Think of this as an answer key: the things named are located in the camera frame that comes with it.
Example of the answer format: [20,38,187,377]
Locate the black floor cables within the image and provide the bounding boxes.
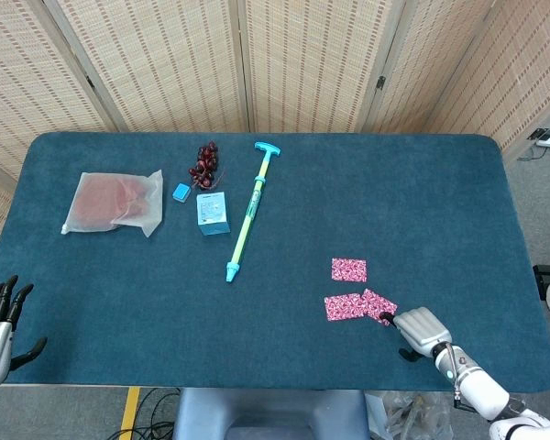
[105,388,184,440]

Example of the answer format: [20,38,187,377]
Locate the translucent bag with red contents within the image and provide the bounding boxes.
[60,168,165,238]

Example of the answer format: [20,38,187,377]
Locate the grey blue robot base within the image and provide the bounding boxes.
[171,388,372,440]

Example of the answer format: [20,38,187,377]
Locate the yellow floor tape strip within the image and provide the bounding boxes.
[118,387,142,440]

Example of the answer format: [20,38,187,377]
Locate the green and blue water squirter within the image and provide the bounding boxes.
[224,140,283,284]

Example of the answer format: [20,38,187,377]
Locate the clear plastic bag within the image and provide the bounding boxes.
[364,390,459,440]

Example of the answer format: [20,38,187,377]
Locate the light blue carton box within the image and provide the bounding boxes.
[195,191,232,237]

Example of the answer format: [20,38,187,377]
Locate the bamboo folding screen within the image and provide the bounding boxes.
[0,0,550,281]

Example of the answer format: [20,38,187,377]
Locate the teal felt table cover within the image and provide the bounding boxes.
[0,131,550,395]

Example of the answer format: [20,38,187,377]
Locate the dark red grape bunch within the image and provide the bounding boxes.
[187,140,226,192]

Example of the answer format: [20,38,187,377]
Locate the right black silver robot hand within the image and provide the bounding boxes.
[380,306,454,363]

